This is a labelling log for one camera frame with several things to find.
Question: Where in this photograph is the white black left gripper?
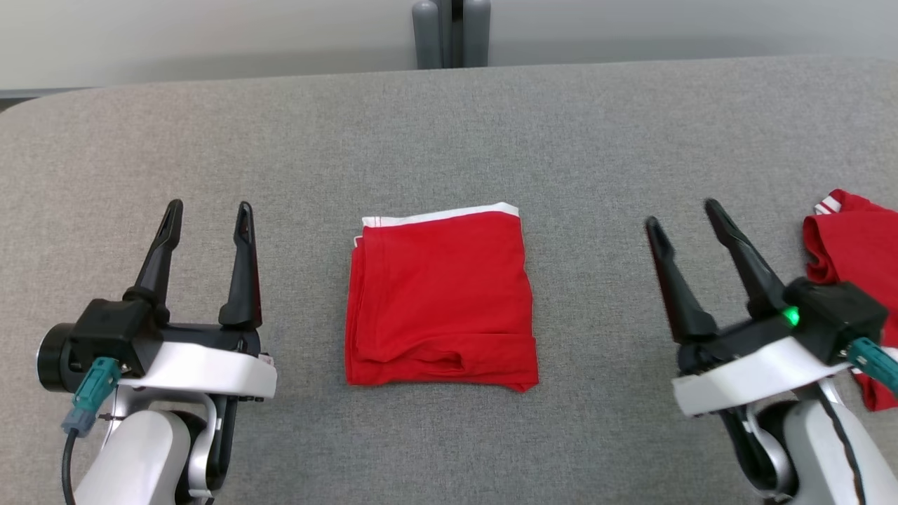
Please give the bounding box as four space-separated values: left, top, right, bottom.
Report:
116 198 278 403

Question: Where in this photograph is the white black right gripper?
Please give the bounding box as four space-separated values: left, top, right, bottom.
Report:
645 198 871 419

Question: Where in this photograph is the red garment with thin stripes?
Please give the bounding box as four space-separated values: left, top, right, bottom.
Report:
803 188 898 413

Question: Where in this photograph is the red shorts wide white band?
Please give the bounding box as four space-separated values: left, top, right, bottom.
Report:
344 202 540 393

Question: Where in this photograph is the grey cylindrical partition foot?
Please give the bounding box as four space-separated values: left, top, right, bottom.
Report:
462 0 492 68
412 0 442 70

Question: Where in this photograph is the teal plug left camera cable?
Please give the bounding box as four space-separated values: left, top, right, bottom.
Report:
61 356 122 505

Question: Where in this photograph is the teal plug camera cable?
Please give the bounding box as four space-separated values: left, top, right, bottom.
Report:
845 336 898 395
61 356 122 505

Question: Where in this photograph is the teal plug right camera cable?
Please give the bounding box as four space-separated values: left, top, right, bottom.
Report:
845 336 898 395

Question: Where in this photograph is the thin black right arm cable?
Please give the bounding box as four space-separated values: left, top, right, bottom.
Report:
817 396 866 505

